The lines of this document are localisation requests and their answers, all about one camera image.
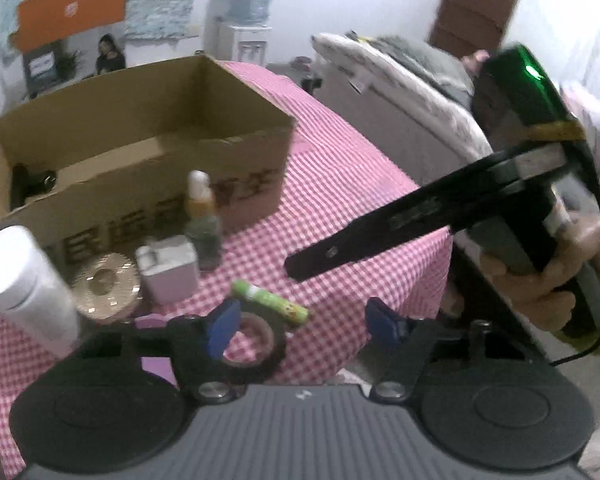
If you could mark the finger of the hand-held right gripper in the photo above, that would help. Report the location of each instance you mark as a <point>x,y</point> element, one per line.
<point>380,227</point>

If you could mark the brown door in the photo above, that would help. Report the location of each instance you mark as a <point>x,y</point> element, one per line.
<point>475,15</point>

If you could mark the floral wall cloth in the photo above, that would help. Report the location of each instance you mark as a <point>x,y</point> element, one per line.
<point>165,5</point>

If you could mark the small white box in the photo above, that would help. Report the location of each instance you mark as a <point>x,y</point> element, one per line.
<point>170,275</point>

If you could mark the black object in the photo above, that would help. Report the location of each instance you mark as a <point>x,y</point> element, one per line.
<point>22,185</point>

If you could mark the green tube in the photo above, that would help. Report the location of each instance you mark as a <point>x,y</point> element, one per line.
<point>270,302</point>

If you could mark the person's right hand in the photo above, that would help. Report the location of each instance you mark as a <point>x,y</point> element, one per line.
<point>535,295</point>

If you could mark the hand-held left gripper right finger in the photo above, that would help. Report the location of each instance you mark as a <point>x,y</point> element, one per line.
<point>385,322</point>

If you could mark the brown cardboard box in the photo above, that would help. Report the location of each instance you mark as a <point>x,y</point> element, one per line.
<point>130,110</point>

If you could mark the grey blanket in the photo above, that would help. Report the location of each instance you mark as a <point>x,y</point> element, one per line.
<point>430,60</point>

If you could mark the small green bottle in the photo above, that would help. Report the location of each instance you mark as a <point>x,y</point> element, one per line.
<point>205,240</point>

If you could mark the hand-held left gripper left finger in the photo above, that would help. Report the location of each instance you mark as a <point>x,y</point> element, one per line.
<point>223,327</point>

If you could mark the pink checked tablecloth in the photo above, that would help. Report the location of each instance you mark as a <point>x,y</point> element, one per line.
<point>330,185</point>

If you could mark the white plastic bottle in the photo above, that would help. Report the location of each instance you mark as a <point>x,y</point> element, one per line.
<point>25,280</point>

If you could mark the large orange printed carton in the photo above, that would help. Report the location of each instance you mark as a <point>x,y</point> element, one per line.
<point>70,10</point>

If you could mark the black tape roll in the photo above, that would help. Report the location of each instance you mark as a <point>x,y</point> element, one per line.
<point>277,345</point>

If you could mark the dark object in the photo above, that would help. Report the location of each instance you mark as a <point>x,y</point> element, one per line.
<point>312,85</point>

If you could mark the purple flat object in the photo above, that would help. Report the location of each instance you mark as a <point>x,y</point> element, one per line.
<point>155,370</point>

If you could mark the white water dispenser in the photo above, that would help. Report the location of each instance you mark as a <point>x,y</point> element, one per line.
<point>240,42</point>

